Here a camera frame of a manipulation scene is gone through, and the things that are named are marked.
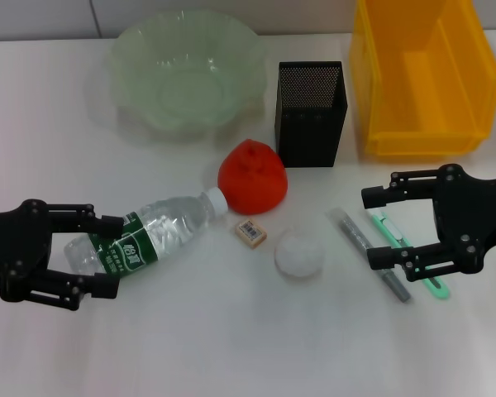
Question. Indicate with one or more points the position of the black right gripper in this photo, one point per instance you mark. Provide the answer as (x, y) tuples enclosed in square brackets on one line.
[(471, 215)]

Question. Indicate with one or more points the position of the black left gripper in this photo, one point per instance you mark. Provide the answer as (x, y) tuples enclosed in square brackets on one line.
[(16, 240)]

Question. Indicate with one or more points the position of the mint green utility knife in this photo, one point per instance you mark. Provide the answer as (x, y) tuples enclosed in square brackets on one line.
[(390, 231)]

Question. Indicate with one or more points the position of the clear water bottle green label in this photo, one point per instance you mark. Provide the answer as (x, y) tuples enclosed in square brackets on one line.
[(169, 223)]

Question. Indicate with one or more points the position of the white paper ball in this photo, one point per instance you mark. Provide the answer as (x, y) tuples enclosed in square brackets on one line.
[(297, 252)]

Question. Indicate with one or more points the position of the beige eraser with barcode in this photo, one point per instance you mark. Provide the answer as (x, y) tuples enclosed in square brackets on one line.
[(251, 234)]

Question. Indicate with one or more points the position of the red-orange toy orange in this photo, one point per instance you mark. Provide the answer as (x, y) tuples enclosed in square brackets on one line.
[(252, 182)]

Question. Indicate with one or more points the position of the grey marker pen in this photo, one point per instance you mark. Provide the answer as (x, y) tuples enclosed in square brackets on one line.
[(355, 233)]

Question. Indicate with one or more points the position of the black mesh pen holder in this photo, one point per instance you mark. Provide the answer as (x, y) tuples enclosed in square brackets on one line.
[(310, 136)]

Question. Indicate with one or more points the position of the green glass fruit plate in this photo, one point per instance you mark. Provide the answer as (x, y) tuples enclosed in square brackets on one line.
[(190, 82)]

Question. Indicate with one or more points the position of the yellow plastic bin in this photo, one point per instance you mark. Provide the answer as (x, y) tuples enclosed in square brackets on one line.
[(417, 140)]

